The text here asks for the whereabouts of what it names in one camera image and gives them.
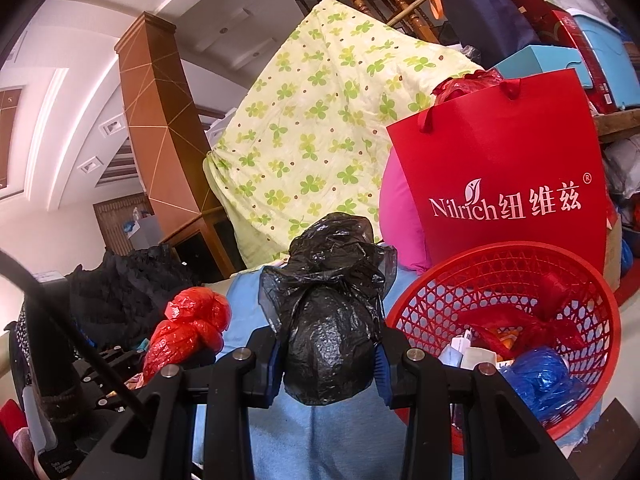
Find blue plastic bag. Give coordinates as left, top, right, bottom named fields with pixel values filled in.
left=498, top=347, right=587, bottom=422

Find red plastic bag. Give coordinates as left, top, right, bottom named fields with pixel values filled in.
left=142, top=286, right=231, bottom=385

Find white medicine box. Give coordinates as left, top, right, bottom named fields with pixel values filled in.
left=438, top=330, right=472, bottom=367

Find red fabric bundle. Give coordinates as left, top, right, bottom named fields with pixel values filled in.
left=458, top=273, right=586, bottom=360

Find black plastic bag ball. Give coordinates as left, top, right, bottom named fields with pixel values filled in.
left=258, top=212, right=397, bottom=405

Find black clothes pile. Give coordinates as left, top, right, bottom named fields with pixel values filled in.
left=66, top=244, right=201, bottom=351

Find polka dot black garment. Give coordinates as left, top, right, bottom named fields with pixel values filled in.
left=4, top=307, right=32, bottom=405

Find red plastic mesh basket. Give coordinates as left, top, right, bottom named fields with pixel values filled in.
left=386, top=242, right=622, bottom=441

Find blue blanket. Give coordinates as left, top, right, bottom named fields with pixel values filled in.
left=205, top=267, right=418, bottom=479

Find brown wooden pillar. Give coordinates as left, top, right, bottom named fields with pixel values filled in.
left=115, top=12, right=240, bottom=278

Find pink pillow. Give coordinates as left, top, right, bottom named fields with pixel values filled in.
left=378, top=148, right=432, bottom=274

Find red Nilrich paper bag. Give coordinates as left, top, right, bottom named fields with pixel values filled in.
left=387, top=70, right=608, bottom=270

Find clover print quilt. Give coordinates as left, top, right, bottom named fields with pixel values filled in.
left=203, top=0, right=476, bottom=268

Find red crumpled bag on top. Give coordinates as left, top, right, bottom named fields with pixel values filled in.
left=432, top=68, right=503, bottom=105

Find light blue cardboard box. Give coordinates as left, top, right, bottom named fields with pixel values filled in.
left=495, top=44, right=593, bottom=90

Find blue plastic storage bin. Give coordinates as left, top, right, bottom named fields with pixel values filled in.
left=567, top=8, right=640, bottom=110

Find dark blue backpack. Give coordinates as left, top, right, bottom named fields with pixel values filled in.
left=432, top=0, right=540, bottom=68

